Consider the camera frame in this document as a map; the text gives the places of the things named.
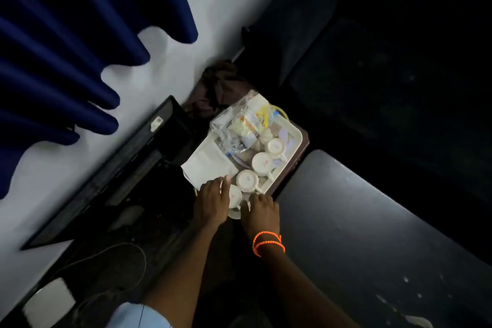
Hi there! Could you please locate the person's left hand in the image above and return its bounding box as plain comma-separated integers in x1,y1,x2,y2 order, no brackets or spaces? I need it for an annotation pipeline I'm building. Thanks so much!
193,175,232,230

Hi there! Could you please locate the person's right hand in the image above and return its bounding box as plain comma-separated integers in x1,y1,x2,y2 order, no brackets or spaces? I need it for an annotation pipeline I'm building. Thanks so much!
239,193,281,242

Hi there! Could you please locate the white cup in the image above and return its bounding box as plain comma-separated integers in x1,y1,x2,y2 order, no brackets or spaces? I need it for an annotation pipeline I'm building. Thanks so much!
265,138,287,159
235,169,264,194
229,184,243,209
251,152,276,179

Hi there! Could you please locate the person's right forearm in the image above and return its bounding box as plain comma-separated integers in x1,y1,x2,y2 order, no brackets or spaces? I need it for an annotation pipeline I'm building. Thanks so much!
261,243,360,328

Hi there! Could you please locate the person's left forearm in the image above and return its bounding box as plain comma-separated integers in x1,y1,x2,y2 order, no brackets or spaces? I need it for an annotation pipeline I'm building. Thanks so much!
142,222,220,319

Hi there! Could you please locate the white paper napkin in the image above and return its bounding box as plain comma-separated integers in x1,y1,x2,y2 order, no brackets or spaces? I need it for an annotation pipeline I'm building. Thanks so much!
181,134,239,191

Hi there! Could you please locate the clear plastic bag of sachets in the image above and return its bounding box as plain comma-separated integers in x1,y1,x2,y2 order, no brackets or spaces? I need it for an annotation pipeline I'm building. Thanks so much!
209,89,290,155

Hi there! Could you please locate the brown wooden tray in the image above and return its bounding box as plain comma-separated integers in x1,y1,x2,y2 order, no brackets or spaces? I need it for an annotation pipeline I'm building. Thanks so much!
265,122,310,198

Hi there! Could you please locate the white plastic tray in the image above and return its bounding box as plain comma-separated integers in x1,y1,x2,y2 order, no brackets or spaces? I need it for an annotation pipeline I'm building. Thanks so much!
194,109,304,201

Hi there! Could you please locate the black flat screen monitor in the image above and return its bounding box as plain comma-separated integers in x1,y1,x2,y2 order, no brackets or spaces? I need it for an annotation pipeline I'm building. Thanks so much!
21,95,193,251

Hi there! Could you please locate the brown crumpled cloth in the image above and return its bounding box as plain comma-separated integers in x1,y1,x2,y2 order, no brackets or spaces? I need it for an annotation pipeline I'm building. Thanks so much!
182,60,253,119

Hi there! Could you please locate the grey table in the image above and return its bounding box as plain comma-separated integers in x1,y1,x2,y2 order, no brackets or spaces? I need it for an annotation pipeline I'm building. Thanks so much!
275,149,492,328

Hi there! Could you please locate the light blue sleeve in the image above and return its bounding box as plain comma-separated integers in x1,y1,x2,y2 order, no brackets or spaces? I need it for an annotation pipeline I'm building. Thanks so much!
106,302,173,328

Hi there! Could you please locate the white rectangular box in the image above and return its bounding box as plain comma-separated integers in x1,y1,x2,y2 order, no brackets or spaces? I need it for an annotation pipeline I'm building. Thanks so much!
22,277,76,328

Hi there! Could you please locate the dark blue curtain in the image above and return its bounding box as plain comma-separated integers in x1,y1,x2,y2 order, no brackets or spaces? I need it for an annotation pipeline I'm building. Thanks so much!
0,0,199,200

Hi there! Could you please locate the orange beaded bracelet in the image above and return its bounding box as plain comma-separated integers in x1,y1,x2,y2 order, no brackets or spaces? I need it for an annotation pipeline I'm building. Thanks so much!
252,231,286,258

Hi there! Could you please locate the thin grey cable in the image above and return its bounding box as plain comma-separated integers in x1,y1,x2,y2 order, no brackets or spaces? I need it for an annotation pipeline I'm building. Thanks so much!
50,242,147,303

